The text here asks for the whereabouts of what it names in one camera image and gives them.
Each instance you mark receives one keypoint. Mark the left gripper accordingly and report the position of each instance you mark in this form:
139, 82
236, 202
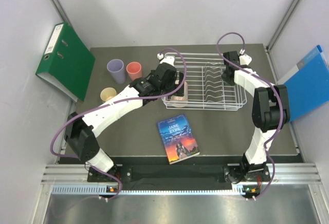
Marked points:
179, 92

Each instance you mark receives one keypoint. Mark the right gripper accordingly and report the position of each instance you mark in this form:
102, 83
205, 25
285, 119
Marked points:
228, 81

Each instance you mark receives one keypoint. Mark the white wire dish rack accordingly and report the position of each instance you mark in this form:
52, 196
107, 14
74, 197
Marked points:
206, 88

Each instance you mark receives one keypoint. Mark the pink mug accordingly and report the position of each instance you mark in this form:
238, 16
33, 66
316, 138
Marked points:
180, 101

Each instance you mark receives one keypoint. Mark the salmon pink cup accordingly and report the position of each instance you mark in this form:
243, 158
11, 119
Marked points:
134, 70

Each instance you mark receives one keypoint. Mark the lilac cup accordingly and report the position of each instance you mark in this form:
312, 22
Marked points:
117, 70

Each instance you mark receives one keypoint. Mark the cream mug black handle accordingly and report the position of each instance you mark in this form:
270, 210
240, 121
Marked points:
107, 93

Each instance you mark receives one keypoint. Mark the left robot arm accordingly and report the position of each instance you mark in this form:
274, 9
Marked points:
82, 130

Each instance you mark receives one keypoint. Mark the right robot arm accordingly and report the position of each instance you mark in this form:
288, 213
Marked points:
270, 112

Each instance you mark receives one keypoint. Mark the Jane Eyre book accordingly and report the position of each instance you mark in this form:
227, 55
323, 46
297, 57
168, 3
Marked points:
177, 138

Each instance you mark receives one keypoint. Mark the blue folder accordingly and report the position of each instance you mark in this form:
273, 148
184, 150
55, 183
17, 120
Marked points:
307, 83

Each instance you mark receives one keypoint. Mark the green lever arch binder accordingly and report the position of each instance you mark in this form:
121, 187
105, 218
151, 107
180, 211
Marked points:
67, 63

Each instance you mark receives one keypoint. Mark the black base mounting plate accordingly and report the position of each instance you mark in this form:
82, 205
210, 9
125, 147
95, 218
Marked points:
182, 177

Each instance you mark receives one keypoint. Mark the aluminium frame rail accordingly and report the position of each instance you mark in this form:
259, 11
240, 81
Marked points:
283, 173

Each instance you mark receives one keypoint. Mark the white slotted cable duct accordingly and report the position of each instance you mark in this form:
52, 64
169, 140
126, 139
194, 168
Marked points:
66, 189

